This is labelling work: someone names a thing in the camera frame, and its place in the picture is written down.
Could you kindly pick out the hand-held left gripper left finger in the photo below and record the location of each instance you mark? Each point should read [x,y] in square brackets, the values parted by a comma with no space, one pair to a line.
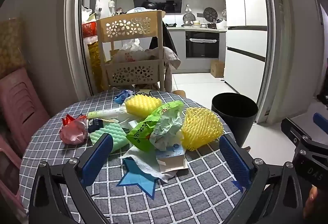
[98,156]

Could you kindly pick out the blue white tissue pack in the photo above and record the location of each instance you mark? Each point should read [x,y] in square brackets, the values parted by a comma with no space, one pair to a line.
[170,156]

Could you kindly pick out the yellow star sticker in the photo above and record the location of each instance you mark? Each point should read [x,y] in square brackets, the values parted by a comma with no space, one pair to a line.
[144,91]

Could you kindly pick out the green wavy sponge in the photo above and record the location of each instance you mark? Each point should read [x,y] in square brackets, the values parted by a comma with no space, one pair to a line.
[115,137]

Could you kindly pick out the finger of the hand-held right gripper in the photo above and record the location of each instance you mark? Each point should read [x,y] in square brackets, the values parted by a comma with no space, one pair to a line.
[321,123]
[293,130]

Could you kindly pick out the round checkered table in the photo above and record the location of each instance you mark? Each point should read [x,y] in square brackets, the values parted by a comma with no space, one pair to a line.
[192,188]

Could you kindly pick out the person's right hand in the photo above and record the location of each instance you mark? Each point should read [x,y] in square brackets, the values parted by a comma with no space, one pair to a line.
[310,202]

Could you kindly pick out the black trash bin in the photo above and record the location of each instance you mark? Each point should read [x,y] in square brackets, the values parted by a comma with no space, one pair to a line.
[230,121]

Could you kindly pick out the white paper towel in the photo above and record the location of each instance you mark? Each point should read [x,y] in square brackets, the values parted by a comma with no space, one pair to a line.
[143,162]

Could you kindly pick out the grey hanging cloth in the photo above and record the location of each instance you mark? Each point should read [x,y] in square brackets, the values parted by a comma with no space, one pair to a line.
[172,60]

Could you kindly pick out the black built-in oven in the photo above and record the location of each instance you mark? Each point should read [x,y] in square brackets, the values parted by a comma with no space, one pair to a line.
[202,46]

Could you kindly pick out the black range hood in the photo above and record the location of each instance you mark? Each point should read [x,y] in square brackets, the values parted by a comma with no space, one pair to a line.
[157,2]

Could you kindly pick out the grey sliding door frame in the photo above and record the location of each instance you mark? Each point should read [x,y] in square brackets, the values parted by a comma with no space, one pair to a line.
[74,34]

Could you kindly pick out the pink plastic chair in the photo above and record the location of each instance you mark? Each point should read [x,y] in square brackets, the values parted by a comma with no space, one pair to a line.
[20,106]

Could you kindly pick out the black hanging garment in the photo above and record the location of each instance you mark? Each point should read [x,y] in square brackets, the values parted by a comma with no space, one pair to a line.
[167,37]

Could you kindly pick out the white bags in cart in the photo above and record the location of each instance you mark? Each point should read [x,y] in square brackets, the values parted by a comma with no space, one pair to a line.
[133,53]

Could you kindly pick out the red plastic basket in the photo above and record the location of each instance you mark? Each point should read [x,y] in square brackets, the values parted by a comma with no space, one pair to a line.
[89,29]

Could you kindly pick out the white refrigerator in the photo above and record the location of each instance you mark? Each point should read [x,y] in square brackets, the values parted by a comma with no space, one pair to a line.
[243,47]

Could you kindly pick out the grey base cabinet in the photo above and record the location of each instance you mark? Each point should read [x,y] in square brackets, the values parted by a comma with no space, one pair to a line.
[179,50]

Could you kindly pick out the blue star sticker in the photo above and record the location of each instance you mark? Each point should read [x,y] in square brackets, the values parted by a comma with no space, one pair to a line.
[139,184]

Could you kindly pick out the dark blue small packet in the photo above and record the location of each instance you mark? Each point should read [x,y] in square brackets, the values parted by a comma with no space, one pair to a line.
[95,125]

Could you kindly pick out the green printed plastic bag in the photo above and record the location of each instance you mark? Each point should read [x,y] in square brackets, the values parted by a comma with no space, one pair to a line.
[142,133]

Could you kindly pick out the yellow patterned bag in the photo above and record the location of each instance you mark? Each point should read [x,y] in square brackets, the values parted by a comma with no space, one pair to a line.
[95,65]

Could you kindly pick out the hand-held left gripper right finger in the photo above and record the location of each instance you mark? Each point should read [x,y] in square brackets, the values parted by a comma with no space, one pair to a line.
[234,160]

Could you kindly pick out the pale crumpled plastic bag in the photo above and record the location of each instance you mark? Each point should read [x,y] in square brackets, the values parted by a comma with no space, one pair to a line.
[166,129]

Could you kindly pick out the cardboard box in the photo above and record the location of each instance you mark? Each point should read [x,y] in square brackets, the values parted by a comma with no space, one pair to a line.
[217,69]

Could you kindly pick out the round dark steamer rack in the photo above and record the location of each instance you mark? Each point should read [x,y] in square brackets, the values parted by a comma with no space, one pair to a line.
[210,13]

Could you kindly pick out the red snack wrapper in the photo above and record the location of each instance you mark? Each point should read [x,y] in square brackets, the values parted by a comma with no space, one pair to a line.
[73,131]

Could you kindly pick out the brown woven board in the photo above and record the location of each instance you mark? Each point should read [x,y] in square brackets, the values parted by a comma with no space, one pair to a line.
[10,44]

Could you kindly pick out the blue crumpled wrapper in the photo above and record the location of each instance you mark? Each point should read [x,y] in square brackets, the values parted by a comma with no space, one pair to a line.
[121,98]

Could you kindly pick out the yellow wavy sponge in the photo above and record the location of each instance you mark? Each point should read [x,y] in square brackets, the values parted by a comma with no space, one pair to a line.
[141,106]

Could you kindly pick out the beige perforated storage cart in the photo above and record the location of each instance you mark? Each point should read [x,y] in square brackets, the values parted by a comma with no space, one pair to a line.
[128,25]

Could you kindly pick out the wooden stool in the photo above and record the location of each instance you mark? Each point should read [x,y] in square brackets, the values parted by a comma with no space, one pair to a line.
[179,93]

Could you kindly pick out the white green tube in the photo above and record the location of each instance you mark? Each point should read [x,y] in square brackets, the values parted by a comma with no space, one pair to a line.
[105,113]

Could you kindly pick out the yellow foam fruit net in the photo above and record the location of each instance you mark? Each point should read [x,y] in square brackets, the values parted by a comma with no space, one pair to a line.
[199,129]

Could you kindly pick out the round silver steamer rack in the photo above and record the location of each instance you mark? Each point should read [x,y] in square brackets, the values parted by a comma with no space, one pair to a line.
[188,18]

